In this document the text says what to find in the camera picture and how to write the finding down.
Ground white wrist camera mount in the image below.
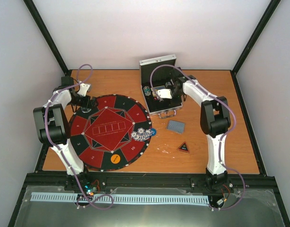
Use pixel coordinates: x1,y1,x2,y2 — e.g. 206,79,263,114
156,88,173,99
77,80,92,96

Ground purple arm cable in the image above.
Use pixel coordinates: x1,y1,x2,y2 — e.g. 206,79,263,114
150,64,246,211
44,63,114,210

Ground clear dealer button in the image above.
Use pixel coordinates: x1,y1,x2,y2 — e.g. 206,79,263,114
81,107,92,113

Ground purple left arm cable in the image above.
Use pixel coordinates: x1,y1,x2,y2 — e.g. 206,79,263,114
44,63,114,210

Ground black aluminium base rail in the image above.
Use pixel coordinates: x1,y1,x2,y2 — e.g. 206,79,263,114
24,172,277,192

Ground grey card deck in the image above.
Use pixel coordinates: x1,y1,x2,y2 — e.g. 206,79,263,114
167,120,185,134

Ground blue small blind button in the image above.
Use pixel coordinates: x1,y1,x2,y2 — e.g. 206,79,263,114
150,128,157,136

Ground red black triangular button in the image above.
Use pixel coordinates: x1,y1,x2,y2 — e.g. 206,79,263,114
177,142,190,153

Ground light blue cable duct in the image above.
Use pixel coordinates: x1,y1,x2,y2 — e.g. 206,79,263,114
30,192,209,206

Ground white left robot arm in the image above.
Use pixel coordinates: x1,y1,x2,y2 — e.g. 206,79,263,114
33,76,98,190

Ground boxed card deck in case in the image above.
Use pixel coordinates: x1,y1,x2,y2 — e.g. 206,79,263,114
151,86,166,97

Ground blue white poker chips pile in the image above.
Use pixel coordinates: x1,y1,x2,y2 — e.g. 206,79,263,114
131,128,152,141

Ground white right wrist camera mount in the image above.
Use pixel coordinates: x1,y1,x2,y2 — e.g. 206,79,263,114
156,88,173,99

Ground poker chip row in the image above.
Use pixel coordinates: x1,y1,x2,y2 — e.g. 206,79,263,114
143,86,152,96
165,81,172,89

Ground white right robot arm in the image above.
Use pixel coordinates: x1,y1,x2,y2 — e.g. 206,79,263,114
170,76,231,191

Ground aluminium poker chip case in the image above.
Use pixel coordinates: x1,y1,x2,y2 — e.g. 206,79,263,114
139,54,183,118

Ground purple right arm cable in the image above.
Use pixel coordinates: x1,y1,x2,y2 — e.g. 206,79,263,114
150,64,246,211

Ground orange big blind button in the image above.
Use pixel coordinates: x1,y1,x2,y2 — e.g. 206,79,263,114
111,154,121,164

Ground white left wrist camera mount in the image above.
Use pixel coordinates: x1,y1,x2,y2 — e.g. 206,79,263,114
77,80,92,96

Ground round red black poker mat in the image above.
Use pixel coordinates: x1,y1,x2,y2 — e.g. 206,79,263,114
70,94,153,172

